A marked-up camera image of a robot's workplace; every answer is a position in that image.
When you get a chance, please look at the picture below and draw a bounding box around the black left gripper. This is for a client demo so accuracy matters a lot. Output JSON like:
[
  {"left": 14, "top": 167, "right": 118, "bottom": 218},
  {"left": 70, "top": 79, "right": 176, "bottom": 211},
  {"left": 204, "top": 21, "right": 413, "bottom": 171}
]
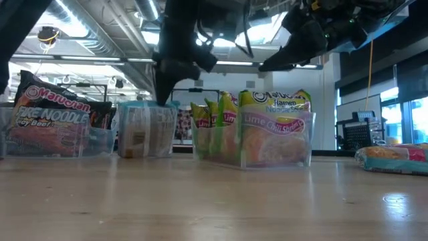
[{"left": 152, "top": 0, "right": 219, "bottom": 107}]

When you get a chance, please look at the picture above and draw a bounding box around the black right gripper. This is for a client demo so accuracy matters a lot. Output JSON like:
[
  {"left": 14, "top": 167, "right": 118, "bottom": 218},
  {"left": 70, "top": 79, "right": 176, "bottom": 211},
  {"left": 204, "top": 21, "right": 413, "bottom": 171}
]
[{"left": 257, "top": 0, "right": 366, "bottom": 73}]

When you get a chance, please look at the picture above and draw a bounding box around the yellow blue ramen noodle pack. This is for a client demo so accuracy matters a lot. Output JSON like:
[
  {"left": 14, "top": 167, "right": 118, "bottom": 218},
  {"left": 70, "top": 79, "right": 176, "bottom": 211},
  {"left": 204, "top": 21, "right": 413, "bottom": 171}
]
[
  {"left": 354, "top": 143, "right": 428, "bottom": 177},
  {"left": 117, "top": 100, "right": 180, "bottom": 159}
]

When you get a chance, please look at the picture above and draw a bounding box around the frosted plastic bin with handles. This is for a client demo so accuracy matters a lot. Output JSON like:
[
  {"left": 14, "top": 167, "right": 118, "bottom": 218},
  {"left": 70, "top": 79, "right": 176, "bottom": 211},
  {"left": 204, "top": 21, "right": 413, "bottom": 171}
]
[{"left": 190, "top": 106, "right": 317, "bottom": 169}]

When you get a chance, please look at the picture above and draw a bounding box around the dark patterned fabric panel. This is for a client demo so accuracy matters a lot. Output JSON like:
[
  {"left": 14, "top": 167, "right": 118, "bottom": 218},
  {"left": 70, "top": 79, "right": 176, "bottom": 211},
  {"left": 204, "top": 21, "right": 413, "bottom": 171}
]
[{"left": 176, "top": 108, "right": 193, "bottom": 142}]

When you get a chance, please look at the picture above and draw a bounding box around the long ceiling light strip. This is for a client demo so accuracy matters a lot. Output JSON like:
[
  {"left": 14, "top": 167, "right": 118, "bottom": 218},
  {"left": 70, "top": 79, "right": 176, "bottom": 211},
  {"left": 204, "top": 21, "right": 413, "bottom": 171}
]
[
  {"left": 9, "top": 53, "right": 158, "bottom": 65},
  {"left": 213, "top": 60, "right": 324, "bottom": 70}
]

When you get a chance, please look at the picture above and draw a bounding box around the clear plastic rectangular bin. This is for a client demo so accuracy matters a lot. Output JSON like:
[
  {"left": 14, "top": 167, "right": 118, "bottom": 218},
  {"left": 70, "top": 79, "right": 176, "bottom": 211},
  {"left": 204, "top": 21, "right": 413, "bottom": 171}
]
[{"left": 0, "top": 102, "right": 117, "bottom": 158}]

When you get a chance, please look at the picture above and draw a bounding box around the silver ventilation duct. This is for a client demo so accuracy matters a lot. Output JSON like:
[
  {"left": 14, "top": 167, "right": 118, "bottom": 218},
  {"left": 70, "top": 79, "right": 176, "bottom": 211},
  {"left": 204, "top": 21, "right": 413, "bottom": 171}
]
[{"left": 49, "top": 0, "right": 160, "bottom": 98}]

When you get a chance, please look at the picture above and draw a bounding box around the black wire utility cart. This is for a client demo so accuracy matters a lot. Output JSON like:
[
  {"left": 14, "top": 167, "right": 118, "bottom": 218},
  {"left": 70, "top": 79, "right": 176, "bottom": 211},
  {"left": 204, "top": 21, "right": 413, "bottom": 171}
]
[{"left": 334, "top": 110, "right": 386, "bottom": 145}]

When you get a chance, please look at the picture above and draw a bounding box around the black aluminium rig frame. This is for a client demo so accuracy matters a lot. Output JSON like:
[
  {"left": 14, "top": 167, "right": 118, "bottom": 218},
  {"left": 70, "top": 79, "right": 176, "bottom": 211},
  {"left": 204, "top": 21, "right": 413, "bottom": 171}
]
[{"left": 310, "top": 149, "right": 357, "bottom": 158}]

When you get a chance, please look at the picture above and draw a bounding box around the black yellow cable reel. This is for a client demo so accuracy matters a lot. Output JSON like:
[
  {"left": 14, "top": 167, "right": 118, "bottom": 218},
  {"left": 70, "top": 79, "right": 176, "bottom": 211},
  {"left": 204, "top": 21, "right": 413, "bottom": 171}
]
[{"left": 35, "top": 25, "right": 60, "bottom": 47}]

